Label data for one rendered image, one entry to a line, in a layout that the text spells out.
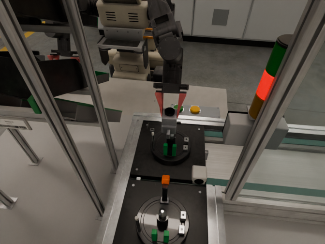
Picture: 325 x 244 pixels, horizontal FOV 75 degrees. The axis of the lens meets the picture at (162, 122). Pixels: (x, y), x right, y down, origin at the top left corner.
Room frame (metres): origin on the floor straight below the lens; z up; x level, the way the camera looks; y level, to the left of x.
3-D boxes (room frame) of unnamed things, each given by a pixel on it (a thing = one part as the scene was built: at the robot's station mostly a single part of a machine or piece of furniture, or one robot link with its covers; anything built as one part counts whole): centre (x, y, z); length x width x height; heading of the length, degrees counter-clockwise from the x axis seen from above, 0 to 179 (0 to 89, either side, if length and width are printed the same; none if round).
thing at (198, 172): (0.35, -0.11, 0.97); 0.05 x 0.05 x 0.04; 84
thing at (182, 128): (0.46, -0.03, 0.96); 0.24 x 0.24 x 0.02; 84
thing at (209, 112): (0.66, -0.14, 0.93); 0.21 x 0.07 x 0.06; 84
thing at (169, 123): (0.46, -0.02, 1.10); 0.08 x 0.04 x 0.07; 174
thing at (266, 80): (0.32, -0.20, 1.33); 0.05 x 0.05 x 0.05
